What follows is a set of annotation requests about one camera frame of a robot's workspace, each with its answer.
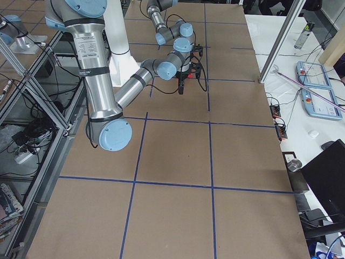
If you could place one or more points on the teach pendant near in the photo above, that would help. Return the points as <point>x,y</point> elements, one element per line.
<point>316,107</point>

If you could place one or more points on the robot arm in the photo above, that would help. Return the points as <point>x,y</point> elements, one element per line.
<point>182,32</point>
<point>85,22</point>

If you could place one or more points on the plastic water bottle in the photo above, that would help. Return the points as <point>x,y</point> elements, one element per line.
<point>304,35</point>

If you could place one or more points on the metal cup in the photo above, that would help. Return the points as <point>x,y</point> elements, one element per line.
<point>294,165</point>

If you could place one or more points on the brown paper table cover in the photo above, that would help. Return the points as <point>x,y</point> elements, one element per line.
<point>202,177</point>

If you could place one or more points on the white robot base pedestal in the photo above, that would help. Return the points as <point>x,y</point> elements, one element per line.
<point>121,65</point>

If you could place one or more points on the aluminium frame post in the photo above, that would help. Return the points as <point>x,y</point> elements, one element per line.
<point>283,33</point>

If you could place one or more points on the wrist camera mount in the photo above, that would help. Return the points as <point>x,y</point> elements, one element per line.
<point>195,69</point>
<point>198,49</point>

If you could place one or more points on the teach pendant far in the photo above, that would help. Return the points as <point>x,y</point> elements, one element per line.
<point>312,74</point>

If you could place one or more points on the teach pendant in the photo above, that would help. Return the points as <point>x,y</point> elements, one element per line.
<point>316,107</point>
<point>312,74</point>

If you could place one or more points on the black laptop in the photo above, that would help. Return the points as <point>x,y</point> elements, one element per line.
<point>325,176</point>

